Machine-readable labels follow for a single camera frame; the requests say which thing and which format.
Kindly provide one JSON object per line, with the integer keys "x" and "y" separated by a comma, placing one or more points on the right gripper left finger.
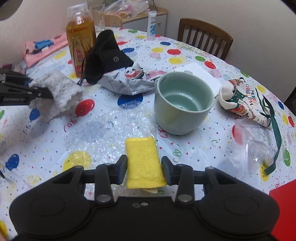
{"x": 105, "y": 176}

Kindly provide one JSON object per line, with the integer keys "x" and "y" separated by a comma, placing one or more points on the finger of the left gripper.
{"x": 41, "y": 92}

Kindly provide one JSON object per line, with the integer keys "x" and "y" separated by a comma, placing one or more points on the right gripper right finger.
{"x": 181, "y": 175}

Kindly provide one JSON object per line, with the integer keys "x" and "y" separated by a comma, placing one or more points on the grey fluffy cloth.
{"x": 66, "y": 93}

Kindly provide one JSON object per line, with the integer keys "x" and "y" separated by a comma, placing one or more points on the yellow sponge cloth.
{"x": 144, "y": 170}

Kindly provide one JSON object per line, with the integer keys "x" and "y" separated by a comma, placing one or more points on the bubble wrap sheet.
{"x": 101, "y": 139}

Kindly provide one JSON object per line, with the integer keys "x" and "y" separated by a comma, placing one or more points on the black drawstring pouch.
{"x": 104, "y": 57}

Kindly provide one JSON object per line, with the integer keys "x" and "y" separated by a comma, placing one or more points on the panda print packet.
{"x": 131, "y": 80}

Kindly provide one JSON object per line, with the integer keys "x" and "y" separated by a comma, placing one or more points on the christmas print fabric bag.
{"x": 245, "y": 101}

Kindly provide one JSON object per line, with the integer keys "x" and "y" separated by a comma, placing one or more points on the pink folded cloth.
{"x": 35, "y": 51}

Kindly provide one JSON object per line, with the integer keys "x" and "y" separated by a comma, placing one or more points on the balloon print tablecloth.
{"x": 33, "y": 151}

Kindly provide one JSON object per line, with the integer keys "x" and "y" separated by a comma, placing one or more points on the orange tea bottle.
{"x": 81, "y": 36}

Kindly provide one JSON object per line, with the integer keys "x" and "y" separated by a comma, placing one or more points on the pale green ceramic mug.
{"x": 181, "y": 102}

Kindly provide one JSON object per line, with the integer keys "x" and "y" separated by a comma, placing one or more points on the clear plastic bag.
{"x": 254, "y": 146}

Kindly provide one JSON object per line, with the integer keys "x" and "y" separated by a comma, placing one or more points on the silver desk lamp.
{"x": 8, "y": 8}

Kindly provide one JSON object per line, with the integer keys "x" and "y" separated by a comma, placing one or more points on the red white cardboard box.
{"x": 285, "y": 196}

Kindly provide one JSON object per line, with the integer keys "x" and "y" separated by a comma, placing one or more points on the white paper napkin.
{"x": 201, "y": 73}

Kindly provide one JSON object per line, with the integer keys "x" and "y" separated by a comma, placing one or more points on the wooden side cabinet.
{"x": 139, "y": 23}

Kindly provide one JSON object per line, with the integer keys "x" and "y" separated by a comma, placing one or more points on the clear bag of snacks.
{"x": 125, "y": 9}

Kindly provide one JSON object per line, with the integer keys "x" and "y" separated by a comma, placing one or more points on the white tube of cream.
{"x": 151, "y": 25}

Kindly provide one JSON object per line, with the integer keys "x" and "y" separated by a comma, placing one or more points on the brown wooden chair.
{"x": 205, "y": 36}

